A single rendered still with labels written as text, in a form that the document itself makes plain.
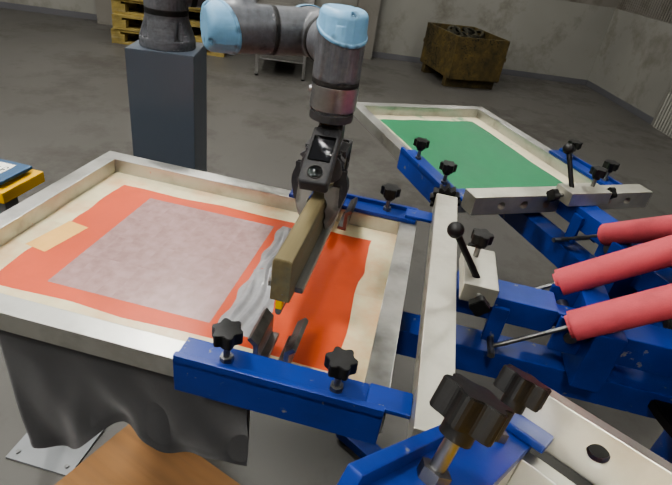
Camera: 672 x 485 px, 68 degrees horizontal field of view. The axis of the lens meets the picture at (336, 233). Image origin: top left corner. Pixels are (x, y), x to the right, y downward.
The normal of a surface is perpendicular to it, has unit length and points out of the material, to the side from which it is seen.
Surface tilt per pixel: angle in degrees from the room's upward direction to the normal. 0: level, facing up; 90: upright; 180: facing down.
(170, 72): 90
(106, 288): 0
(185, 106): 90
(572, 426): 58
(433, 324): 0
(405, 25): 90
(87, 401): 95
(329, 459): 0
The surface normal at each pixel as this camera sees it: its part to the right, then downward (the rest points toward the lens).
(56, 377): -0.07, 0.55
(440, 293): 0.13, -0.85
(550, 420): -0.50, -0.18
